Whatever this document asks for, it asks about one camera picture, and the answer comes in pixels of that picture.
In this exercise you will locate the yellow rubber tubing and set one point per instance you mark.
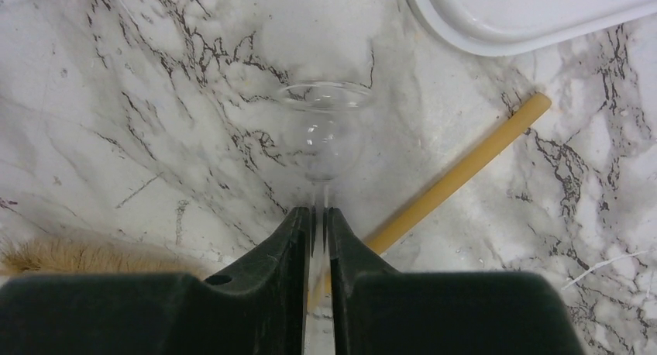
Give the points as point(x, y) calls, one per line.
point(459, 174)

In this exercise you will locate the test tube brush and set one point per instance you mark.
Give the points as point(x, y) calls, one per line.
point(64, 256)

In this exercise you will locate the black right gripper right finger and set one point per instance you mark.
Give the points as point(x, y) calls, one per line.
point(380, 310)

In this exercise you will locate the small glass funnel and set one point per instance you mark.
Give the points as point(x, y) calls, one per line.
point(321, 139)

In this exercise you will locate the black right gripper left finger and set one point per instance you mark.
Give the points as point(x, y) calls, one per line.
point(256, 305)

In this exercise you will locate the white plastic bin lid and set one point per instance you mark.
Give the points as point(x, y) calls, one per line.
point(500, 28)

